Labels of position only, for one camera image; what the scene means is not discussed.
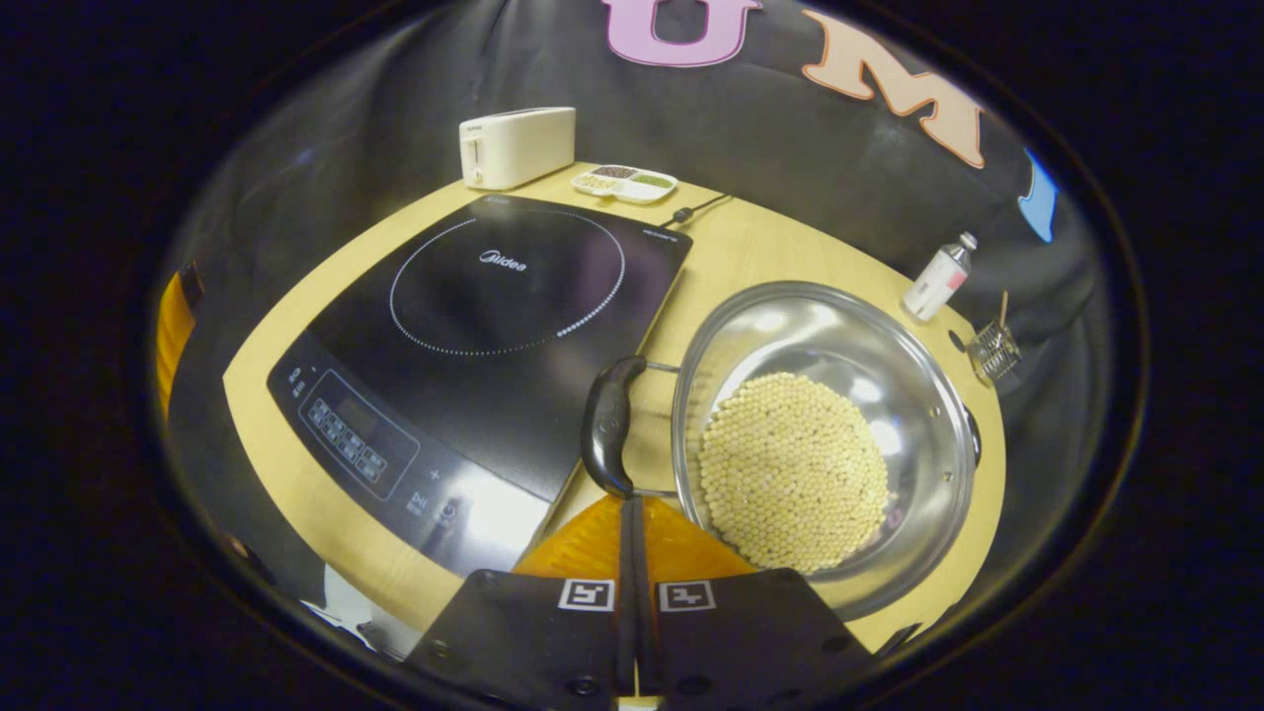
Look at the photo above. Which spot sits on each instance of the black backdrop cloth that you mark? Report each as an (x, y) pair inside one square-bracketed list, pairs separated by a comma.
[(790, 168)]

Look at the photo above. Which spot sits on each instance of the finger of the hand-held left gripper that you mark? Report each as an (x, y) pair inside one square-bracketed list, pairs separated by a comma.
[(176, 336)]

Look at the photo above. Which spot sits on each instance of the black induction cooktop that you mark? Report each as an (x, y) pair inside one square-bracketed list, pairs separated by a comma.
[(494, 375)]

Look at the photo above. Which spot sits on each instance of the pile of soybeans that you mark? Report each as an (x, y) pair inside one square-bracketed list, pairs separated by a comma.
[(790, 474)]

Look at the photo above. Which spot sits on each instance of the wooden stick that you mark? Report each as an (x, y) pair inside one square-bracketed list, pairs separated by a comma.
[(1003, 308)]

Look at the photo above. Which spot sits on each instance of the white divided bean tray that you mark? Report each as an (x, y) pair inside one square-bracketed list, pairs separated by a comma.
[(624, 184)]

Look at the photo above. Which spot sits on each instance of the small dark round disc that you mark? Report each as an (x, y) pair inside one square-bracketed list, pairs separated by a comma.
[(958, 342)]

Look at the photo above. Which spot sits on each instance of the clear plastic bottle white label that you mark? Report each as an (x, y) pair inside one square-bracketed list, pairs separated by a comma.
[(938, 281)]

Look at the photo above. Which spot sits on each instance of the white toaster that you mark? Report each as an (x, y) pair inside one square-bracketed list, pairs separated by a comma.
[(518, 146)]

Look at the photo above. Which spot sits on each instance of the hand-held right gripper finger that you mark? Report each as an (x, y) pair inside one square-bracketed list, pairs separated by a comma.
[(644, 592), (627, 553)]

